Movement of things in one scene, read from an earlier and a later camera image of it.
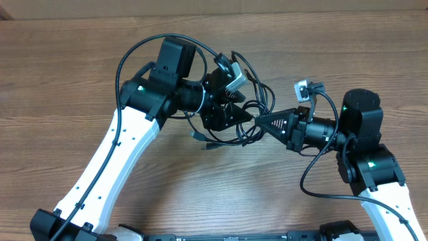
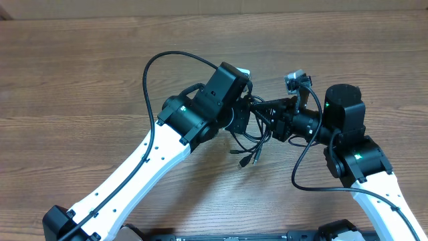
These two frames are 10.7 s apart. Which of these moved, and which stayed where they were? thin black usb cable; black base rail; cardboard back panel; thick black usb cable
Moved: thick black usb cable; thin black usb cable
Stayed: cardboard back panel; black base rail
